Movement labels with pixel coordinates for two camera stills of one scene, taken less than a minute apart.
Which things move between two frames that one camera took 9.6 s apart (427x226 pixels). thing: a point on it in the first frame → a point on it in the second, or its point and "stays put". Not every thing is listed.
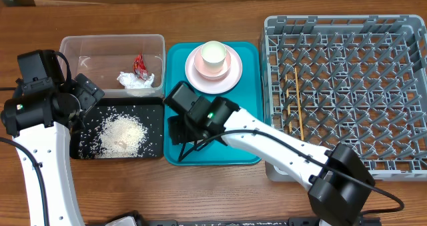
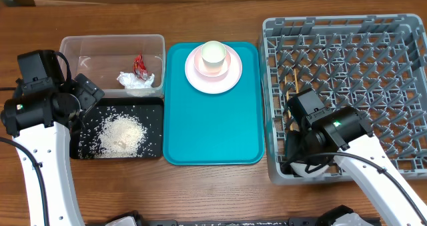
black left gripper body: x=88 y=93 stays put
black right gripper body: x=181 y=133 → x=299 y=148
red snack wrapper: x=139 y=67 stays put
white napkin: x=130 y=81 stays put
